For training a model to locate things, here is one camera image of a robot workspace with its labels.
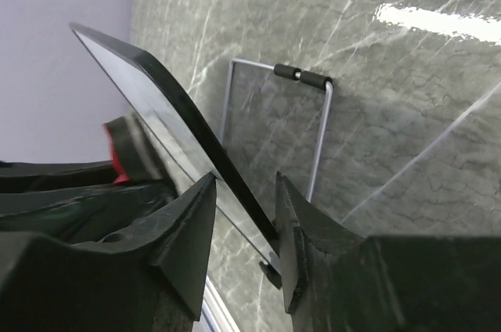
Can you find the grey wire whiteboard stand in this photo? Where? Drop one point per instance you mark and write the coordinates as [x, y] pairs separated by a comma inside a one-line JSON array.
[[274, 119]]

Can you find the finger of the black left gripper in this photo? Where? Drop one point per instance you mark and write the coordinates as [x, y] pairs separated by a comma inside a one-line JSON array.
[[81, 200]]

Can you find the black-framed small whiteboard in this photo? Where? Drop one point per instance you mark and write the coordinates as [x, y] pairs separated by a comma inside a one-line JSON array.
[[180, 128]]

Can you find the red bone-shaped eraser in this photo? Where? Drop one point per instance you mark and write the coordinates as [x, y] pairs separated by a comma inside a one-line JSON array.
[[122, 176]]

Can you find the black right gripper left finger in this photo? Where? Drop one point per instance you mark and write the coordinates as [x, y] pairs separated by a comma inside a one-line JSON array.
[[148, 276]]

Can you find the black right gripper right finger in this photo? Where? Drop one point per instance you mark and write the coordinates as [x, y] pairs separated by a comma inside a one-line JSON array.
[[336, 280]]

